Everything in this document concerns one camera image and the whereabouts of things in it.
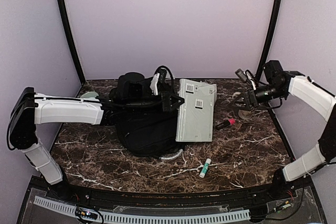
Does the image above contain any black frame post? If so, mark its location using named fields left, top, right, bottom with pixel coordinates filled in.
left=57, top=0, right=86, bottom=85
left=256, top=0, right=281, bottom=81

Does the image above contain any grey shrink-wrapped notebook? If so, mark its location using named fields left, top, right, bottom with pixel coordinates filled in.
left=175, top=79, right=217, bottom=143

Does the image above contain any cream patterned mug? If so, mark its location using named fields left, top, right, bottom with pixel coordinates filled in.
left=233, top=91, right=254, bottom=120

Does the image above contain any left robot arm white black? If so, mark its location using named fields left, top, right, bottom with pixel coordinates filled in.
left=7, top=66, right=185, bottom=201

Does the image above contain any right black frame post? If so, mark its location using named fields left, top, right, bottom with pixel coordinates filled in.
left=256, top=0, right=281, bottom=81

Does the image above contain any black student backpack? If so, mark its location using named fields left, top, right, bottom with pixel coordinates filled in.
left=108, top=72, right=185, bottom=158

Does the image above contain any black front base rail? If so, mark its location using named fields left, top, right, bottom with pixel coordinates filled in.
left=28, top=174, right=313, bottom=210

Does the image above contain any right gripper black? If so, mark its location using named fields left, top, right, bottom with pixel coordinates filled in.
left=229, top=83, right=286, bottom=111

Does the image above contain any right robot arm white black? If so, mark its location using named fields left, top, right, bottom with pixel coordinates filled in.
left=229, top=60, right=335, bottom=200

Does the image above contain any white slotted cable duct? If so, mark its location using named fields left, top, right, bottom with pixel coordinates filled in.
left=33, top=196, right=251, bottom=223

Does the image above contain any pale green ceramic bowl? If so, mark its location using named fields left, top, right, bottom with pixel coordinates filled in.
left=80, top=91, right=99, bottom=99

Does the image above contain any left black frame post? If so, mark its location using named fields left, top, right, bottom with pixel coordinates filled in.
left=57, top=0, right=86, bottom=85

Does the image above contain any green white glue stick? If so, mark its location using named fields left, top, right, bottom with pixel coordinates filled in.
left=199, top=158, right=212, bottom=178

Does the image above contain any white tissue paper bag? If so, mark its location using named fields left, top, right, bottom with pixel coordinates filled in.
left=200, top=79, right=217, bottom=89

